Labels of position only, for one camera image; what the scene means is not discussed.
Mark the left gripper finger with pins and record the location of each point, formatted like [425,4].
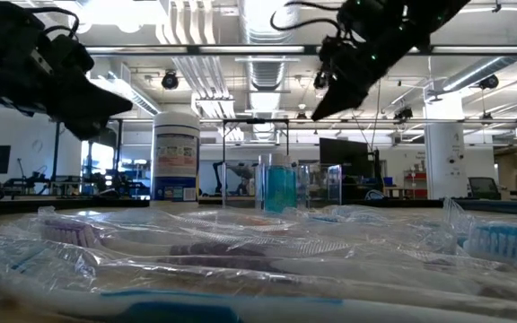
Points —
[97,103]
[85,131]

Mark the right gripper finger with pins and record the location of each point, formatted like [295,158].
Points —
[335,92]
[357,89]

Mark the clear acrylic organizer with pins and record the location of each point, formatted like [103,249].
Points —
[326,184]

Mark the small white-blue cap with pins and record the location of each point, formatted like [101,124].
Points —
[286,188]

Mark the orange toothbrush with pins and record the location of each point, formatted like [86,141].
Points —
[256,220]

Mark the black background robot arm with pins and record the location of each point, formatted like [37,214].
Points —
[240,172]

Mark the black ceiling spotlight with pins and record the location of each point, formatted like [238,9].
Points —
[403,113]
[170,81]
[488,82]

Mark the black monitor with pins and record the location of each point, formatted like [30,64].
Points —
[344,154]

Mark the white wipes canister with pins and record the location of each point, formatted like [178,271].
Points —
[175,152]

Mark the white building column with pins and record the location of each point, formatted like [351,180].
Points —
[444,157]

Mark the red shelf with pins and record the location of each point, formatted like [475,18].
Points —
[415,184]

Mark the black hanging camera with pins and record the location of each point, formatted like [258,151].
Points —
[319,81]

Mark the black background frame stand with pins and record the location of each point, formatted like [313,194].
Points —
[256,121]

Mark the black aluminium table frame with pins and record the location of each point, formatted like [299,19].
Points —
[38,204]

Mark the black overhead frame beam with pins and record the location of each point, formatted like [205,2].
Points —
[195,49]

